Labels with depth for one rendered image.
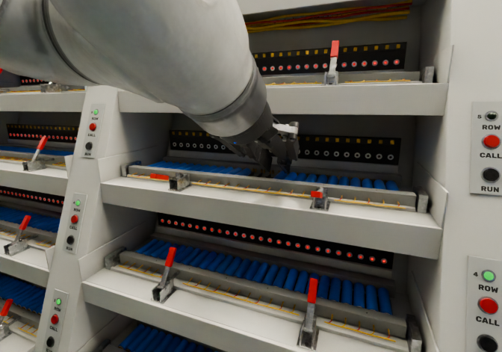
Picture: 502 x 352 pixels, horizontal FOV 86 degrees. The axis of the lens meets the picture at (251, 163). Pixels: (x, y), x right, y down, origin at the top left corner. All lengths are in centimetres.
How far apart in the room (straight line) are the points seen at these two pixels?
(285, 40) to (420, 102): 41
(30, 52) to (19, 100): 66
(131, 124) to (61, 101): 19
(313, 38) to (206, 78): 56
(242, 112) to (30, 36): 18
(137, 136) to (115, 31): 53
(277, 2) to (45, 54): 41
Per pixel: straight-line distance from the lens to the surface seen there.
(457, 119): 46
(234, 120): 27
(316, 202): 46
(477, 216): 45
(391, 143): 59
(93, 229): 66
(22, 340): 92
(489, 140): 46
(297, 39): 75
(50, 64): 30
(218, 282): 56
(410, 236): 44
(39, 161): 86
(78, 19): 20
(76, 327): 72
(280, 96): 48
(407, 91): 47
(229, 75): 22
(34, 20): 28
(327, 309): 52
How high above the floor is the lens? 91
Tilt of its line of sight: 7 degrees up
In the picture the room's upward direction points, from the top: 7 degrees clockwise
